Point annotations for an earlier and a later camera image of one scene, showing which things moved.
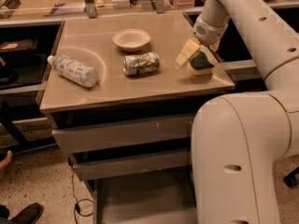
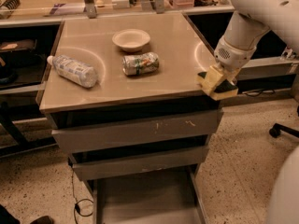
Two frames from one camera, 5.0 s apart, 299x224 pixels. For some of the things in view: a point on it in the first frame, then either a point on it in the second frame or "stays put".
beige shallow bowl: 132,40 stays put
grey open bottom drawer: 159,197 stays put
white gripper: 209,34 → 231,57
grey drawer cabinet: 121,112 stays put
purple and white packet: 66,7 stays put
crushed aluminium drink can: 140,63 stays put
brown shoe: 30,215 → 43,219
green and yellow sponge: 199,65 → 225,89
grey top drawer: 74,140 stays put
